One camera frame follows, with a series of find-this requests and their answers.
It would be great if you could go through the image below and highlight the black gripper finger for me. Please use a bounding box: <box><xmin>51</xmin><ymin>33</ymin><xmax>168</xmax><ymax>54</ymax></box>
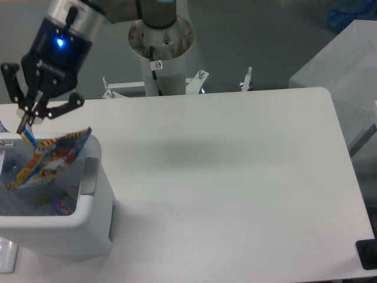
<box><xmin>29</xmin><ymin>88</ymin><xmax>85</xmax><ymax>126</ymax></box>
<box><xmin>1</xmin><ymin>63</ymin><xmax>37</xmax><ymax>134</ymax></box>

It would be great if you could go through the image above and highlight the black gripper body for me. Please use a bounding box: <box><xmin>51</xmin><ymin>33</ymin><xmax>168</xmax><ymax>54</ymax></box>
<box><xmin>20</xmin><ymin>18</ymin><xmax>92</xmax><ymax>111</ymax></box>

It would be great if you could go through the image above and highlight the blue snack wrapper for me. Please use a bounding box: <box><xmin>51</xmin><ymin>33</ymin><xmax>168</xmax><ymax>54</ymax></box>
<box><xmin>5</xmin><ymin>126</ymin><xmax>92</xmax><ymax>190</ymax></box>

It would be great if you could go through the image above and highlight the crushed clear plastic bottle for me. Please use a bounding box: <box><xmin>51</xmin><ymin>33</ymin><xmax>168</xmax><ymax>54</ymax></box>
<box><xmin>1</xmin><ymin>152</ymin><xmax>78</xmax><ymax>216</ymax></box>

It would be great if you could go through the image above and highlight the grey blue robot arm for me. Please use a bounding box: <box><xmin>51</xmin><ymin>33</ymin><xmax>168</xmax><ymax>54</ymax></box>
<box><xmin>1</xmin><ymin>1</ymin><xmax>182</xmax><ymax>134</ymax></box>

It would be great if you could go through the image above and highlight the white trash can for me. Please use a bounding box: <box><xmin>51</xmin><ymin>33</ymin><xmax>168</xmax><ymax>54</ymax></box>
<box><xmin>1</xmin><ymin>134</ymin><xmax>116</xmax><ymax>255</ymax></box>

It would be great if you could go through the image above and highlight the blue patterned object at edge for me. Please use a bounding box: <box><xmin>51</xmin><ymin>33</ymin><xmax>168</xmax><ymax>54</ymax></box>
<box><xmin>0</xmin><ymin>121</ymin><xmax>9</xmax><ymax>133</ymax></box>

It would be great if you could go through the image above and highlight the white covered side table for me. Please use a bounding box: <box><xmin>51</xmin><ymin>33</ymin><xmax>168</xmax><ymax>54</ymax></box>
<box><xmin>289</xmin><ymin>20</ymin><xmax>376</xmax><ymax>154</ymax></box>

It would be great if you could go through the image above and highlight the blue bag in background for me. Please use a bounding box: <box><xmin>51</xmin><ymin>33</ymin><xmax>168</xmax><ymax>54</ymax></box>
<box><xmin>326</xmin><ymin>1</ymin><xmax>376</xmax><ymax>33</ymax></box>

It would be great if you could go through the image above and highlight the black clamp at table edge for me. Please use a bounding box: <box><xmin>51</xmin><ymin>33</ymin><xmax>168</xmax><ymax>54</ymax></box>
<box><xmin>356</xmin><ymin>239</ymin><xmax>376</xmax><ymax>270</ymax></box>

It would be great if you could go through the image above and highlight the black cable on pedestal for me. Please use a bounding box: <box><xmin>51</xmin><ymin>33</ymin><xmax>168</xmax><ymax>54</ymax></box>
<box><xmin>148</xmin><ymin>45</ymin><xmax>164</xmax><ymax>97</ymax></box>

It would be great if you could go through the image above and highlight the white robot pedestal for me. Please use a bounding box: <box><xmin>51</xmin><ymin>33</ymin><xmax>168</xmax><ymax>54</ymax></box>
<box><xmin>128</xmin><ymin>15</ymin><xmax>194</xmax><ymax>97</ymax></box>

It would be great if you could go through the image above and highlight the white pedestal base frame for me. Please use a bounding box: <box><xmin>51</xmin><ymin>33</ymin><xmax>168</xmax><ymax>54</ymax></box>
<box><xmin>101</xmin><ymin>66</ymin><xmax>254</xmax><ymax>100</ymax></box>

